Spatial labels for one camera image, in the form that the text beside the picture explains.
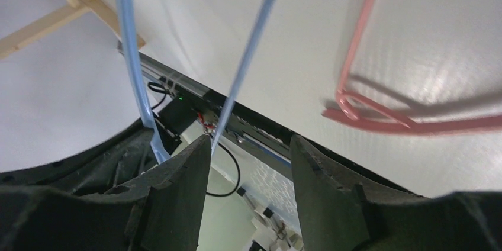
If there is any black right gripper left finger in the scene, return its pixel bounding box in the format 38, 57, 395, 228
1, 135, 211, 250

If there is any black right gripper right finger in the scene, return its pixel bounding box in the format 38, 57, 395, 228
290, 136, 501, 250

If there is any blue plastic hanger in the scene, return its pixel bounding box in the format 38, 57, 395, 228
115, 0, 275, 164

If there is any pink curved plastic hanger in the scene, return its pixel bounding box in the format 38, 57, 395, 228
321, 0, 501, 136

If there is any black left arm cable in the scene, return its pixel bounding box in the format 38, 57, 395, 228
147, 81, 242, 198

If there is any wooden clothes rack frame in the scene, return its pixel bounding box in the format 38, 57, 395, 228
1, 0, 120, 59

